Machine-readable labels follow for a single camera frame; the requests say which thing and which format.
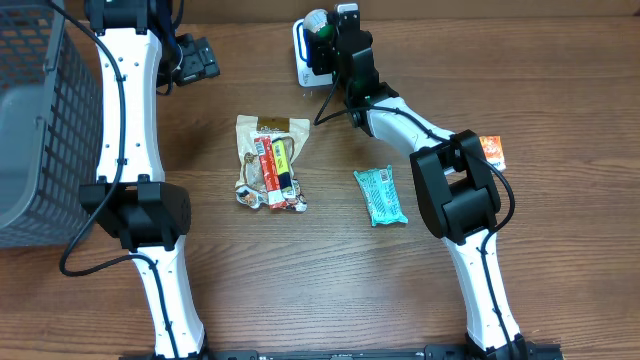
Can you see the yellow black tube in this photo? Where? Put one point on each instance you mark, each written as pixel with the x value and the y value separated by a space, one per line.
pixel 283 168

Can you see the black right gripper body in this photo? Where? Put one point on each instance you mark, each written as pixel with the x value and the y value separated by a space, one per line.
pixel 325 61

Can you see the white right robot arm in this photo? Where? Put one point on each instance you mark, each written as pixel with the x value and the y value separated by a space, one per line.
pixel 455 184

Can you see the red snack bar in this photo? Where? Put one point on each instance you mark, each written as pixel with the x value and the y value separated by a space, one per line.
pixel 265 153

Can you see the orange white small packet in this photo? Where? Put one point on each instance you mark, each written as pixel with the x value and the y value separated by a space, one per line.
pixel 493 150

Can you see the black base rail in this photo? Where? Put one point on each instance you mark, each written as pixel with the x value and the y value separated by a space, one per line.
pixel 429 352

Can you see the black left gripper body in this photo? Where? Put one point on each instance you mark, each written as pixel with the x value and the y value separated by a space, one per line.
pixel 194 64

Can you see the beige snack bag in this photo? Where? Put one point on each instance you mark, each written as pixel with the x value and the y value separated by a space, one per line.
pixel 250 189

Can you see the teal white snack packet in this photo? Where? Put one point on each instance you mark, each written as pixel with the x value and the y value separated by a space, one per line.
pixel 380 196

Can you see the green lid jar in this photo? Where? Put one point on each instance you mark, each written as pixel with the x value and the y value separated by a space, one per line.
pixel 316 25

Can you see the grey plastic mesh basket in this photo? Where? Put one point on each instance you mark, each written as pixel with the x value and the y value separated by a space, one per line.
pixel 51 126

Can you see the white barcode scanner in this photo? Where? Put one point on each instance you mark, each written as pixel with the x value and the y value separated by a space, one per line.
pixel 305 75

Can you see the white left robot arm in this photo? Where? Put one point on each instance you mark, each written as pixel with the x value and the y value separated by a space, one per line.
pixel 142 58

